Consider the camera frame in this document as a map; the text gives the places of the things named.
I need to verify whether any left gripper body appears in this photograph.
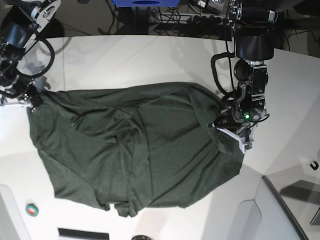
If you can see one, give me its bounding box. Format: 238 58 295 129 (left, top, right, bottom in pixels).
212 107 270 145

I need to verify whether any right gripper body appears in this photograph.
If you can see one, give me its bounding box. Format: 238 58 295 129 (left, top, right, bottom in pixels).
4 82 43 110

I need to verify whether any dark green t-shirt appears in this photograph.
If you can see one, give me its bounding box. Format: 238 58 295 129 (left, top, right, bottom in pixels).
27 82 244 217

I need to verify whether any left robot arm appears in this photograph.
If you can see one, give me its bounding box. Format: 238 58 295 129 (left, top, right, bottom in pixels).
211 0 278 152

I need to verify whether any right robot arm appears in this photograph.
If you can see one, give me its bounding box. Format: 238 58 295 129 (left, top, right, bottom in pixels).
0 0 61 109

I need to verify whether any black U-shaped hook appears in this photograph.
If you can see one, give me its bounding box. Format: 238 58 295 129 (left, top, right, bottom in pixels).
310 161 320 171

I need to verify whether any grey power strip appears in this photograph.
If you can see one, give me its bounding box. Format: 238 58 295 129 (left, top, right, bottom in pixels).
149 12 225 24

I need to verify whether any green red tape roll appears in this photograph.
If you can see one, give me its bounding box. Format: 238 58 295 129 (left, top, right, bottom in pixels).
25 203 39 217

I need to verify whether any blue plastic bin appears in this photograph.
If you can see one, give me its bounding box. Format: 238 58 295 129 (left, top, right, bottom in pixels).
111 0 180 8

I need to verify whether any small black round object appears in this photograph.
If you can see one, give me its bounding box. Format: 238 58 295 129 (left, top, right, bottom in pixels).
131 235 151 240

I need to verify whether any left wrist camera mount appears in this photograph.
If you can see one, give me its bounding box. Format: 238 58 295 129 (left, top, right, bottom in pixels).
239 138 254 154

